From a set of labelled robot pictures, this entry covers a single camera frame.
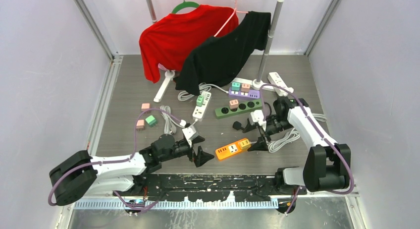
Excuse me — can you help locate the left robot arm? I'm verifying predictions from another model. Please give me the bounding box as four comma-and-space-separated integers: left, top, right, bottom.
48, 134, 214, 206

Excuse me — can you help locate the orange power strip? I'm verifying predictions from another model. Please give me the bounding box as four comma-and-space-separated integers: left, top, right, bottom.
215, 139, 245, 161

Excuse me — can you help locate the black cable with plug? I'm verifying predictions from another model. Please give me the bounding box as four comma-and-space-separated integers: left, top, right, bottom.
232, 102, 274, 131

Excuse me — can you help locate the black t-shirt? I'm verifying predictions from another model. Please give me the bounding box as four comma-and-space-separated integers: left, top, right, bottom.
175, 11, 271, 96

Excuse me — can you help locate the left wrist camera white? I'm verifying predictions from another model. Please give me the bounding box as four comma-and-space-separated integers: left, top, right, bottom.
180, 120, 199, 148

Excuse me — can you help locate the white cable bundle left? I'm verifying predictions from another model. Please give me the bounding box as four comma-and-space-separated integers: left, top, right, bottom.
159, 105, 198, 136

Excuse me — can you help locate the green plug adapter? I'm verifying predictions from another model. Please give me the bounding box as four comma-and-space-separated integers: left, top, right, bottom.
196, 95, 204, 107

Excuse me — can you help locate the green power strip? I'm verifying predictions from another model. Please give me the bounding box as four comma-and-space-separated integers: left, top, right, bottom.
214, 99, 264, 119

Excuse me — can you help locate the pink clothes hanger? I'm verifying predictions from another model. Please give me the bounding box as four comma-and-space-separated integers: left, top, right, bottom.
214, 0, 248, 37

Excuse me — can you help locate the yellow plug adapter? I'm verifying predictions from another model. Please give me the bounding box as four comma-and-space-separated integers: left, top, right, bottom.
238, 138, 252, 151

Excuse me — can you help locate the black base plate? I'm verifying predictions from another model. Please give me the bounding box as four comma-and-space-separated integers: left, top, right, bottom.
119, 173, 297, 202

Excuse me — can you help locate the white clothes rack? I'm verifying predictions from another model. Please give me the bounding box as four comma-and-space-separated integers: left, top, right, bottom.
146, 0, 285, 103

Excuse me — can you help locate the teal plug adapter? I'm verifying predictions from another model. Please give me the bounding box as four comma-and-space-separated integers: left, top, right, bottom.
231, 82, 241, 92

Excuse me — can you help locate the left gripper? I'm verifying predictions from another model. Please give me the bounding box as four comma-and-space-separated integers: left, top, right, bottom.
160, 135, 214, 166

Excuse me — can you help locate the purple power strip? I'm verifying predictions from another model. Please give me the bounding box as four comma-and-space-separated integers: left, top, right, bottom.
228, 88, 260, 101

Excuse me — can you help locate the red t-shirt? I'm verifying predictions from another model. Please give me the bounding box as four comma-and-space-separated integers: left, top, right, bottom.
139, 4, 239, 83

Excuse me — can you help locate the white power strip with USB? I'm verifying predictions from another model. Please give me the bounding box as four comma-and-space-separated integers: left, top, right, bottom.
267, 72, 294, 97

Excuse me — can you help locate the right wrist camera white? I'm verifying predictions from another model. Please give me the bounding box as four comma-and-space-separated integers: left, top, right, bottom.
248, 110, 267, 131

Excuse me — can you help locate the white cable of orange strip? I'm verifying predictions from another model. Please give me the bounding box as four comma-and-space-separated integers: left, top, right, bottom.
267, 128, 301, 154

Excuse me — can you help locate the grey cable bundle back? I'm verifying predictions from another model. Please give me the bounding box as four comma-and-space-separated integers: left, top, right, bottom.
177, 82, 230, 102

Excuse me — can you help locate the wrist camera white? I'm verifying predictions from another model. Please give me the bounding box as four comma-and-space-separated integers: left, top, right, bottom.
248, 110, 267, 131
180, 120, 199, 148

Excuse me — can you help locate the pink plug adapter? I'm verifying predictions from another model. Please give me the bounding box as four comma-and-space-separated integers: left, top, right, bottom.
135, 119, 146, 131
141, 103, 151, 114

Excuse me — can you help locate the green clothes hanger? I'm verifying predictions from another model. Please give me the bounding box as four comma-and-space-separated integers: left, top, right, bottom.
171, 0, 200, 14

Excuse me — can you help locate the pink adapter on green strip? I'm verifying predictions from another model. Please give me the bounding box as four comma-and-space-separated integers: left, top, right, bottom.
229, 99, 239, 110

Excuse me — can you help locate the pink adapter on purple strip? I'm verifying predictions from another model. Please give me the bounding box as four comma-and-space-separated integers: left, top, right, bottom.
240, 83, 250, 93

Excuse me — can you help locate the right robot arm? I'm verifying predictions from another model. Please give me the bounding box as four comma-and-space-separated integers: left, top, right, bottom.
245, 97, 354, 195

